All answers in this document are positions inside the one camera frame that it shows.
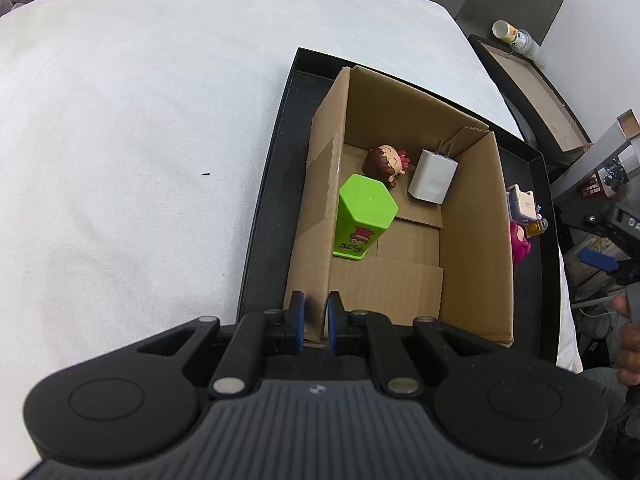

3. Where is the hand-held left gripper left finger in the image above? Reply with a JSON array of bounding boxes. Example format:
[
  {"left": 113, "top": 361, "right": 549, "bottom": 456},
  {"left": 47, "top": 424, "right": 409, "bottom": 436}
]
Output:
[{"left": 132, "top": 290, "right": 307, "bottom": 401}]

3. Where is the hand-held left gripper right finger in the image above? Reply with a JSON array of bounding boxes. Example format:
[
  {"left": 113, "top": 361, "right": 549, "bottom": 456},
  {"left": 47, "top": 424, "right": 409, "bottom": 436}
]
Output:
[{"left": 325, "top": 290, "right": 497, "bottom": 402}]

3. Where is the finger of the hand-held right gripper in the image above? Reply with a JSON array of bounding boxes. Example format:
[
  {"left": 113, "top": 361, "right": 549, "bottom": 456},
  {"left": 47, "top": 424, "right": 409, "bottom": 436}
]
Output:
[{"left": 579, "top": 246, "right": 640, "bottom": 286}]

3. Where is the brown cardboard box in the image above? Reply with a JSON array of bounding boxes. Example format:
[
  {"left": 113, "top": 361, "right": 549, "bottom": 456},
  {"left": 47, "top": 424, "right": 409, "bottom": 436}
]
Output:
[{"left": 282, "top": 65, "right": 516, "bottom": 348}]

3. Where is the green hexagonal box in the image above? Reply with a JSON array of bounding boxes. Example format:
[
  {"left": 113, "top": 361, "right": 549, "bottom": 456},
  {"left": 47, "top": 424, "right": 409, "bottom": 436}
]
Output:
[{"left": 331, "top": 174, "right": 399, "bottom": 262}]

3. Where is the black rectangular tray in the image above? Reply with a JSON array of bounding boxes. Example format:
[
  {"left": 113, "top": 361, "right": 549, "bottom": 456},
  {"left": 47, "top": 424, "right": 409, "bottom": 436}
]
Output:
[{"left": 235, "top": 47, "right": 558, "bottom": 376}]

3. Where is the brown haired doll figurine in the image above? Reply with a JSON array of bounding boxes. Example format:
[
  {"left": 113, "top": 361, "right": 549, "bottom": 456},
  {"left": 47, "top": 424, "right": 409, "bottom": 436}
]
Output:
[{"left": 364, "top": 144, "right": 410, "bottom": 189}]

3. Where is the white wall charger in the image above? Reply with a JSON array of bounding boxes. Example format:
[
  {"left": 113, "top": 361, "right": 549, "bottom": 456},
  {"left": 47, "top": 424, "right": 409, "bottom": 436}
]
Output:
[{"left": 407, "top": 140, "right": 458, "bottom": 207}]

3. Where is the person's right hand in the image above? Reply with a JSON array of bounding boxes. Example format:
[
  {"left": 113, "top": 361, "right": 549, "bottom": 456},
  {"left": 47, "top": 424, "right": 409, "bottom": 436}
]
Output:
[{"left": 614, "top": 294, "right": 640, "bottom": 387}]

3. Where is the red gridded object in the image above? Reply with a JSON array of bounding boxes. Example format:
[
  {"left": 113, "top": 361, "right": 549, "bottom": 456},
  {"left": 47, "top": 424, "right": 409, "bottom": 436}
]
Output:
[{"left": 577, "top": 172, "right": 608, "bottom": 200}]

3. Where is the pink toy figure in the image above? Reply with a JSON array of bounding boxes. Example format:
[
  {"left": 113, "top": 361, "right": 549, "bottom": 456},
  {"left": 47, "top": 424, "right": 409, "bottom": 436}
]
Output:
[{"left": 510, "top": 222, "right": 532, "bottom": 266}]

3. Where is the white and purple cat toy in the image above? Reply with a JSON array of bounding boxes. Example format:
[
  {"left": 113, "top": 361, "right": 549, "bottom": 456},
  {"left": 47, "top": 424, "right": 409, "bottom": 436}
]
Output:
[{"left": 506, "top": 184, "right": 543, "bottom": 224}]

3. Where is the small white open box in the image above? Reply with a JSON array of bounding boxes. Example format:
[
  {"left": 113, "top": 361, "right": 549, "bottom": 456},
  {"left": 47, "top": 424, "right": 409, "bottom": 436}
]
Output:
[{"left": 616, "top": 110, "right": 640, "bottom": 139}]

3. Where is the black tray with cardboard liner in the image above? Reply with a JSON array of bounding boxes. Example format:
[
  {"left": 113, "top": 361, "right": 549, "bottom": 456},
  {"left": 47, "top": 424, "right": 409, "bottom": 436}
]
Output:
[{"left": 467, "top": 34, "right": 593, "bottom": 168}]

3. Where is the person's grey trouser leg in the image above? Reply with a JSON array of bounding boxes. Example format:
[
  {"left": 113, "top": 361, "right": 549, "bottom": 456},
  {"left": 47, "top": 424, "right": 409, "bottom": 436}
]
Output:
[{"left": 582, "top": 365, "right": 640, "bottom": 466}]

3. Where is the white lying bottle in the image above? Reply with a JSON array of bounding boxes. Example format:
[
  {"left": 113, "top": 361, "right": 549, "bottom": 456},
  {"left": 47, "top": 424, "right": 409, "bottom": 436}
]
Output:
[{"left": 515, "top": 30, "right": 542, "bottom": 59}]

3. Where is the white yellow bottle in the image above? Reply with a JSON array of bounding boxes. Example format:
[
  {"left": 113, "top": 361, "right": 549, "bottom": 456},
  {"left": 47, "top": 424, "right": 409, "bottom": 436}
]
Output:
[{"left": 492, "top": 20, "right": 522, "bottom": 44}]

